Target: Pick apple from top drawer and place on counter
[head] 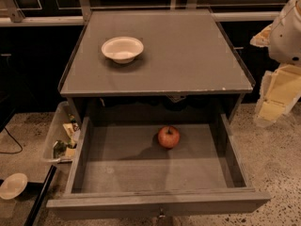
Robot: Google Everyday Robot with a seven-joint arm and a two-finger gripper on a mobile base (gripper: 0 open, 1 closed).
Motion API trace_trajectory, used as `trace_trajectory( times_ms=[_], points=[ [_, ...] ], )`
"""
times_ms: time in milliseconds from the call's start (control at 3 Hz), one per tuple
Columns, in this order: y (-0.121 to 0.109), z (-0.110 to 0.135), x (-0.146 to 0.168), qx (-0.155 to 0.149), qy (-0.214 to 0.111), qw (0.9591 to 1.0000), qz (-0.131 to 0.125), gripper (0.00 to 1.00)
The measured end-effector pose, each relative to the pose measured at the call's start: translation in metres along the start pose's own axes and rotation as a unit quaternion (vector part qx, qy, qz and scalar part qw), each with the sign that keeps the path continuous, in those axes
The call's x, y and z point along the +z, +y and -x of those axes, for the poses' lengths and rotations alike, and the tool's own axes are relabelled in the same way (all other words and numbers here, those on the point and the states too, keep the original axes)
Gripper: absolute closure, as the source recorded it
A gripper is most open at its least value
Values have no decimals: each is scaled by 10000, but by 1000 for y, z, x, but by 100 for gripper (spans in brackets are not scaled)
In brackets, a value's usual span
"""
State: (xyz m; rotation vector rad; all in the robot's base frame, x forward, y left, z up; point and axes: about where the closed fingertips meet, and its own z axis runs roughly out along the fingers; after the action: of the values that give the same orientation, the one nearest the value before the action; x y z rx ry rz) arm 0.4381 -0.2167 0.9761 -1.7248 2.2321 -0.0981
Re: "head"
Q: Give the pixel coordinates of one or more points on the white plate on floor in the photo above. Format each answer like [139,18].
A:
[13,186]

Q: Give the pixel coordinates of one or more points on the red apple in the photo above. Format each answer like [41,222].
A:
[168,137]

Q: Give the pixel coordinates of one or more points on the clear plastic bin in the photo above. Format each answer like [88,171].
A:
[62,137]

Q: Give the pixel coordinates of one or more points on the white bowl on counter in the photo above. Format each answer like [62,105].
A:
[122,50]

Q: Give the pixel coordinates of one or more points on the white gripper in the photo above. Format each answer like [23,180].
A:
[286,39]

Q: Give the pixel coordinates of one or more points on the metal railing frame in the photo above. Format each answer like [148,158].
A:
[44,13]

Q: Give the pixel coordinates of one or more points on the grey cabinet with counter top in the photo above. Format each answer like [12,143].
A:
[186,52]

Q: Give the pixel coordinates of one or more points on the open grey top drawer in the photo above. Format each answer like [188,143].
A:
[120,171]

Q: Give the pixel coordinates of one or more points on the black bar on floor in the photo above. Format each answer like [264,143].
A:
[41,195]

